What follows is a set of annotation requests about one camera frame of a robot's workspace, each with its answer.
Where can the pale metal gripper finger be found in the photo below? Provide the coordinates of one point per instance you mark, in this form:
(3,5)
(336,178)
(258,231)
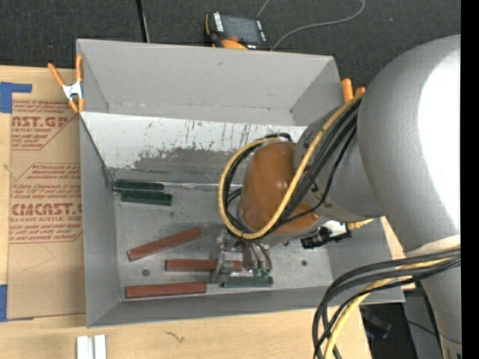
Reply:
(226,269)
(216,271)

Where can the dark green flat block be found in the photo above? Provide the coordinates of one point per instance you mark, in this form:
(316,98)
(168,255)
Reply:
(243,282)
(138,185)
(146,198)

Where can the red-brown flat block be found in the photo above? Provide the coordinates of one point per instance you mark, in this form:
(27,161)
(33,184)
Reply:
(191,265)
(164,244)
(166,289)

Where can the grey metal bin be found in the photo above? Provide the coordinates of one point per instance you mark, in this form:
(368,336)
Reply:
(187,84)

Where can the brown cardboard board red print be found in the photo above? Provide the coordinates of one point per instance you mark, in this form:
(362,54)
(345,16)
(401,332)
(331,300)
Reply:
(45,267)

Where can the black cylinder on white bracket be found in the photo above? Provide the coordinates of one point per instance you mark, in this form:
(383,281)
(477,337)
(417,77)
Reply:
(316,240)

